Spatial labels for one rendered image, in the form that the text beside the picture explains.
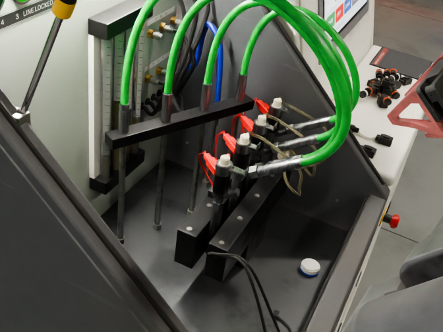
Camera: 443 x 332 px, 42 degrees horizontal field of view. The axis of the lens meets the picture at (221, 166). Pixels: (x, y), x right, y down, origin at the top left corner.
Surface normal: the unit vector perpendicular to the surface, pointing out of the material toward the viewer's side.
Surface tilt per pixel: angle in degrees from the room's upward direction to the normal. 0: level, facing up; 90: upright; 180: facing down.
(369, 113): 0
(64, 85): 90
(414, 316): 54
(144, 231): 0
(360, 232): 0
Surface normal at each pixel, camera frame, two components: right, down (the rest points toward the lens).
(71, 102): 0.89, 0.35
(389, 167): 0.12, -0.80
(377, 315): -0.68, -0.70
